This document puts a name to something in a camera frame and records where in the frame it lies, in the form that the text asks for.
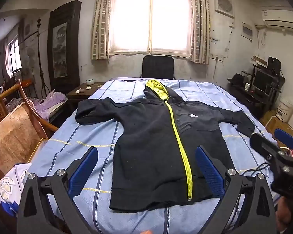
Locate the computer monitor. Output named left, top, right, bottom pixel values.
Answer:
left=251, top=68, right=275, bottom=95

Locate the black iron coat stand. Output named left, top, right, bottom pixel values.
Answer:
left=19, top=17, right=51, bottom=99

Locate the wooden chair with cushion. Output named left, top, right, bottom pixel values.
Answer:
left=0, top=80, right=58, bottom=179

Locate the white air conditioner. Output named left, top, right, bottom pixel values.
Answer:
left=261, top=10, right=293, bottom=32

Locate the purple clothes pile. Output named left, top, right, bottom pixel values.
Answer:
left=6, top=90, right=68, bottom=121

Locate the black cable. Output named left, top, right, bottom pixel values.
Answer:
left=241, top=162, right=271, bottom=177

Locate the dark wooden side table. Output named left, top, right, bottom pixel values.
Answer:
left=66, top=82, right=104, bottom=110

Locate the white plastic bucket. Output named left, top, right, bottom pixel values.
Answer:
left=276, top=97, right=293, bottom=123

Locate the black hoodie yellow zipper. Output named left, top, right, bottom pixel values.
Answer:
left=76, top=80, right=255, bottom=212

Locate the checkered curtain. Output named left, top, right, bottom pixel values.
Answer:
left=91, top=0, right=111, bottom=60
left=190, top=0, right=211, bottom=65

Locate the right checkered curtain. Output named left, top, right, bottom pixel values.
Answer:
left=190, top=0, right=211, bottom=65

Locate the light blue striped bedsheet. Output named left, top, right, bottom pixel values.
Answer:
left=23, top=78, right=282, bottom=234

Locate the wall ventilation fan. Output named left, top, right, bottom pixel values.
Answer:
left=214, top=0, right=234, bottom=19

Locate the dark framed landscape painting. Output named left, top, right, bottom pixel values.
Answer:
left=47, top=0, right=82, bottom=94

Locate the black hat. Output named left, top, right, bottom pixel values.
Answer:
left=228, top=74, right=246, bottom=87

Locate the left checkered curtain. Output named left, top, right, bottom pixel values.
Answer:
left=91, top=0, right=111, bottom=60

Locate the black computer desk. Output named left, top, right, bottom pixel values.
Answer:
left=229, top=65, right=286, bottom=119

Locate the black office chair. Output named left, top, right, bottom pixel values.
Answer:
left=141, top=56, right=175, bottom=80

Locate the small white jar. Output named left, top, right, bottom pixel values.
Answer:
left=86, top=79, right=95, bottom=86

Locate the bright window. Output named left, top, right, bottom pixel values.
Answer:
left=109, top=0, right=192, bottom=58

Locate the white patterned pillow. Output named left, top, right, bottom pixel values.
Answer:
left=0, top=163, right=32, bottom=217

